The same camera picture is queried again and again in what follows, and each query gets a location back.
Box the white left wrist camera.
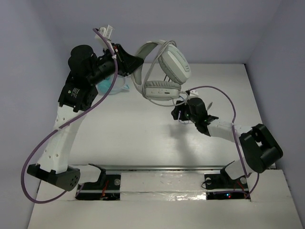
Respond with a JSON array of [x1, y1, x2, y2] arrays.
[[93, 25, 114, 48]]

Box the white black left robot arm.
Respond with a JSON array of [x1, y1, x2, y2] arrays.
[[26, 44, 144, 191]]

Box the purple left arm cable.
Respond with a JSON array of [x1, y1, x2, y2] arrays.
[[20, 28, 119, 204]]

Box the grey headphone cable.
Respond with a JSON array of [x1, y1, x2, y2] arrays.
[[142, 40, 214, 112]]

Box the aluminium rail at table front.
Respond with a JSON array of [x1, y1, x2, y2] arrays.
[[98, 164, 224, 171]]

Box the white over-ear headphones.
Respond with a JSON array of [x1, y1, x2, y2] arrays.
[[131, 40, 192, 101]]

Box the teal cat-ear headphones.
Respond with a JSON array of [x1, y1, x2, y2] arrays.
[[96, 76, 131, 95]]

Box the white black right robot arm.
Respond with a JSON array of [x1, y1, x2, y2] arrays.
[[171, 97, 283, 187]]

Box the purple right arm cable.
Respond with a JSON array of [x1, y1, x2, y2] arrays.
[[185, 85, 260, 198]]

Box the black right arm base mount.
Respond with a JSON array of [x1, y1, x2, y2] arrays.
[[201, 165, 250, 200]]

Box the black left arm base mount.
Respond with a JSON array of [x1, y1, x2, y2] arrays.
[[75, 164, 121, 201]]

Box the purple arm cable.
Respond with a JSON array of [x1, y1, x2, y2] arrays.
[[20, 28, 119, 204], [185, 85, 260, 198]]

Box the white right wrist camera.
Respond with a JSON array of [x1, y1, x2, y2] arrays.
[[185, 89, 199, 99]]

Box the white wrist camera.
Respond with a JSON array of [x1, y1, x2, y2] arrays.
[[185, 89, 199, 99], [93, 25, 114, 48]]

